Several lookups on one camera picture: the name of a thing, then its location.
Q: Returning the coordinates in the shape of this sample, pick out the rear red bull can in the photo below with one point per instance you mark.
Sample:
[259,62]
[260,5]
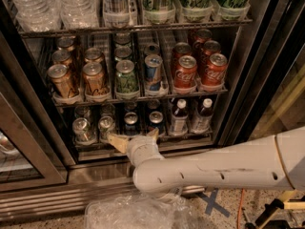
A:
[151,49]

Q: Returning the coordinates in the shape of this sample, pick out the white-cap bottle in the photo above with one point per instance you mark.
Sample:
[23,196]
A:
[179,117]
[202,116]

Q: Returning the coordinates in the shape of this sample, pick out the clear plastic bin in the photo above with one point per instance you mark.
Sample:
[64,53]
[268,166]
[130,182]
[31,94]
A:
[140,212]

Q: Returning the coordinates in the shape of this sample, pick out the left clear water bottle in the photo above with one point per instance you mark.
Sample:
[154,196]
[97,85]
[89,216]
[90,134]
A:
[37,15]

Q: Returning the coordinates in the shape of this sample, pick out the front red bull can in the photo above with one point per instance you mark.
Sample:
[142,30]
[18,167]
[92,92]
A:
[153,63]

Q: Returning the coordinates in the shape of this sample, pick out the right fridge glass door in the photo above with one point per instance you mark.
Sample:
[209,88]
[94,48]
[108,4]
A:
[265,77]

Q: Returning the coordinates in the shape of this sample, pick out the front left orange can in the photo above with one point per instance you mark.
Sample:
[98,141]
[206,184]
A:
[63,81]

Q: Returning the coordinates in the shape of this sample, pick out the red bull can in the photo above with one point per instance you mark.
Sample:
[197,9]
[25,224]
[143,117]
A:
[153,63]
[151,49]

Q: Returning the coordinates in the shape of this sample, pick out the rear green can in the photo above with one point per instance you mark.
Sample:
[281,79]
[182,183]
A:
[122,39]

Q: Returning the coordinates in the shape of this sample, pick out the stainless steel fridge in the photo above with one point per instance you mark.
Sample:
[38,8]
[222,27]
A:
[94,172]

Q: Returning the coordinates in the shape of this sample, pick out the rear left silver can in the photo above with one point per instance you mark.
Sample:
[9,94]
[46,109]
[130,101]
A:
[83,111]

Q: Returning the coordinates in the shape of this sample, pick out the orange can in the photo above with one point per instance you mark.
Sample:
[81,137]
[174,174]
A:
[63,81]
[63,57]
[66,43]
[95,79]
[94,55]

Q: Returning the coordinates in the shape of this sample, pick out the front left coca-cola can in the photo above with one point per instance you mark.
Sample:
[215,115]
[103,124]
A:
[185,71]

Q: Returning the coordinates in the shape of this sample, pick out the blue tape cross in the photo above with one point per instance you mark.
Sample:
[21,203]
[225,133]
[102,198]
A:
[212,204]

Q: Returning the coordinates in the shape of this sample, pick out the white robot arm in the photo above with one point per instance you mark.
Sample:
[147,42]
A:
[276,162]

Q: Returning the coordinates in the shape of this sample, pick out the middle green can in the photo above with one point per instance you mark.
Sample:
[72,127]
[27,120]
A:
[122,53]

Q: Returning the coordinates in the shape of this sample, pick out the yellow black stand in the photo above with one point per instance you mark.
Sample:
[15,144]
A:
[286,202]

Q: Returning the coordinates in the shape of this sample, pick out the front right coca-cola can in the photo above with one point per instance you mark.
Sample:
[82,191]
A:
[214,73]

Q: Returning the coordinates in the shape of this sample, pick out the fridge glass door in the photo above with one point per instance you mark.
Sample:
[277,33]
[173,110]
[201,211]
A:
[265,77]
[26,158]

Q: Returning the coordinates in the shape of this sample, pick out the left green tall can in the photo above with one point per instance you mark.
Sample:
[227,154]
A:
[196,10]

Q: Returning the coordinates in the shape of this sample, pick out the green plaid tall can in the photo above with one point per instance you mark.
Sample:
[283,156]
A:
[158,11]

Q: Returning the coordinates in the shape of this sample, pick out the rear coca-cola can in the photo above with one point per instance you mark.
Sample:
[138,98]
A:
[198,37]

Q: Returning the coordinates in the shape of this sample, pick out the middle left coca-cola can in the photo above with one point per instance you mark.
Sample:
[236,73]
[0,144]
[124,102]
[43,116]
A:
[180,49]

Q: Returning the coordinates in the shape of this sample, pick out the middle left orange can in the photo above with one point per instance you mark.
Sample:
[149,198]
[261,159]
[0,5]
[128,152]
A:
[63,57]

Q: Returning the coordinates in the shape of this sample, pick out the coca-cola can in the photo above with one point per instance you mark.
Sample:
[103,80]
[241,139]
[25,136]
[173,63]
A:
[209,47]
[185,71]
[198,37]
[180,49]
[214,73]

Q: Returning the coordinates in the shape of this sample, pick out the front green can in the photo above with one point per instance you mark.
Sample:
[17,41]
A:
[126,79]

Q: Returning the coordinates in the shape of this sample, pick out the middle right coca-cola can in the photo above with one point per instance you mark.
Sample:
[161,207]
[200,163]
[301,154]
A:
[209,47]

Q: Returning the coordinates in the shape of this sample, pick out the pepsi can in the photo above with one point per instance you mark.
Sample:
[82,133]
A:
[153,105]
[156,120]
[131,124]
[131,107]

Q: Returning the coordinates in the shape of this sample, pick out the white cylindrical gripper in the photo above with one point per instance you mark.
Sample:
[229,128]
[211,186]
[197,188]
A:
[138,144]

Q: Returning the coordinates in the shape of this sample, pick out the clear water bottle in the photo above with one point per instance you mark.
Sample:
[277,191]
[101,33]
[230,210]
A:
[79,14]
[37,15]

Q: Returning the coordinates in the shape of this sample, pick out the front left silver can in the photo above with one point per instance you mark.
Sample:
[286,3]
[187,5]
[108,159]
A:
[83,130]

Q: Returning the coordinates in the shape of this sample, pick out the right white-cap bottle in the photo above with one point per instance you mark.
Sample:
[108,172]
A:
[202,116]

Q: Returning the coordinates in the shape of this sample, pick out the rear left orange can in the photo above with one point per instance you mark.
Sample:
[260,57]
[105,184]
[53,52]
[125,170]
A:
[66,43]

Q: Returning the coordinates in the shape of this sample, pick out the silver can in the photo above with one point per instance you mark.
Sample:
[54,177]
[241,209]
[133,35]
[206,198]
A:
[83,130]
[106,125]
[107,110]
[83,111]

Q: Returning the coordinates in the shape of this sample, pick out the left fridge glass door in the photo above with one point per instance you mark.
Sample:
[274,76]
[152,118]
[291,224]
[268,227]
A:
[26,158]

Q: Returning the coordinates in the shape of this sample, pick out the left white-cap bottle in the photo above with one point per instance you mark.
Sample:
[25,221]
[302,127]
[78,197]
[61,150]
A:
[179,117]

